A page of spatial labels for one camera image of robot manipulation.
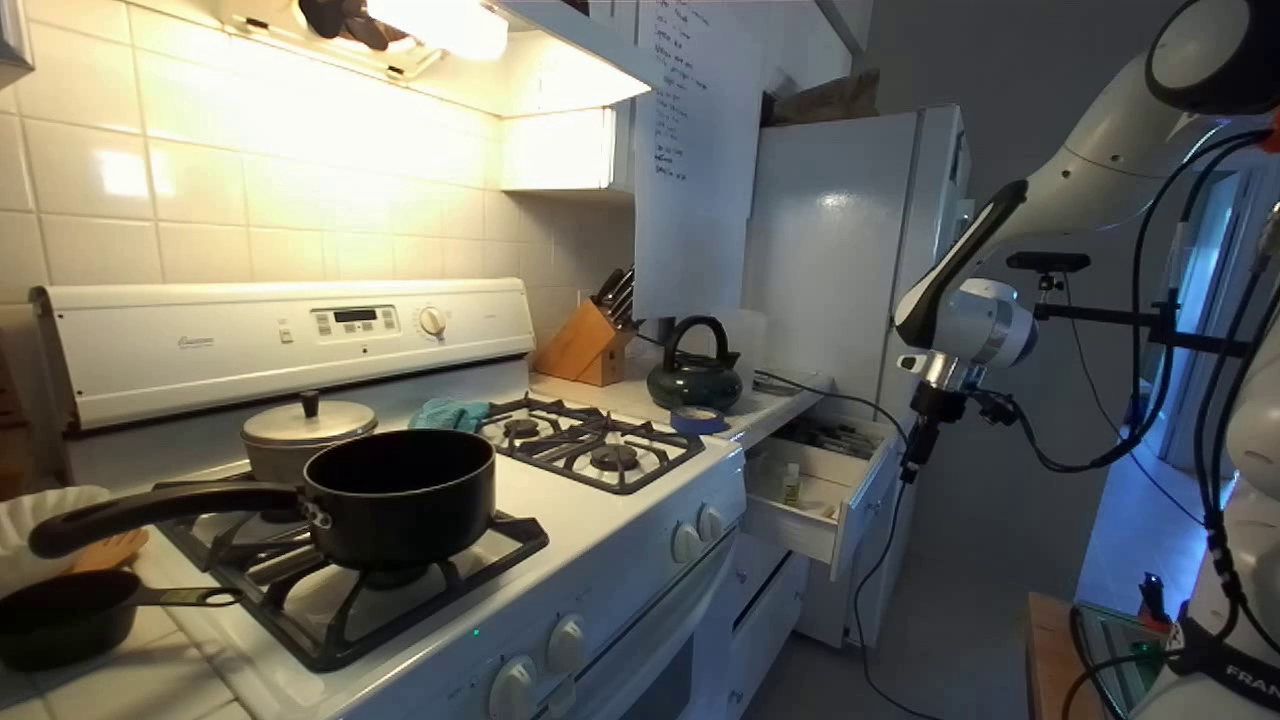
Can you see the wooden knife block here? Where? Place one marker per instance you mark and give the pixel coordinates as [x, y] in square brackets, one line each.
[591, 349]

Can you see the small black frying pan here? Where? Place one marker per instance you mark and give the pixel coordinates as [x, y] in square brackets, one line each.
[82, 618]

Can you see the clear plastic bottle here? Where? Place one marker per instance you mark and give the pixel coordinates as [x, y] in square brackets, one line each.
[789, 481]

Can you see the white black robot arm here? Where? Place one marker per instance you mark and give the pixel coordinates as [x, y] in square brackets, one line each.
[1203, 85]

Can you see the white range hood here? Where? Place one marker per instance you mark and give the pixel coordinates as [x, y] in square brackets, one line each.
[501, 58]

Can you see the dark green kettle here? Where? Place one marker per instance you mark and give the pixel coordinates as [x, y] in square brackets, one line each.
[699, 383]

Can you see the black camera stand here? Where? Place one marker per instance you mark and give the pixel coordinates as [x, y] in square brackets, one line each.
[1162, 323]

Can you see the white gas stove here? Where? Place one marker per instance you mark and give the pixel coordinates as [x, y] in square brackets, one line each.
[579, 601]

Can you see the grey lidded pot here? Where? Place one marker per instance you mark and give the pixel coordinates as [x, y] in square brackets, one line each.
[288, 435]

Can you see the white kitchen drawer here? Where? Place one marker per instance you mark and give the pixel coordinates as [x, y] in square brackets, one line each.
[846, 475]

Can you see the large black saucepan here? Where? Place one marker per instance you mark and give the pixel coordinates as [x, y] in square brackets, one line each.
[378, 500]

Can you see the teal dish cloth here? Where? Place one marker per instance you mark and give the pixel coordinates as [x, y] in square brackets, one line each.
[448, 412]

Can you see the white lower drawer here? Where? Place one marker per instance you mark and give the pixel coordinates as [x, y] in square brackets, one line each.
[744, 631]

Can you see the white refrigerator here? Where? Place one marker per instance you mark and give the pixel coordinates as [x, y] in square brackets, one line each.
[846, 217]

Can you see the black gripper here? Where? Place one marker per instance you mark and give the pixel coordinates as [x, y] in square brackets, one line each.
[933, 404]

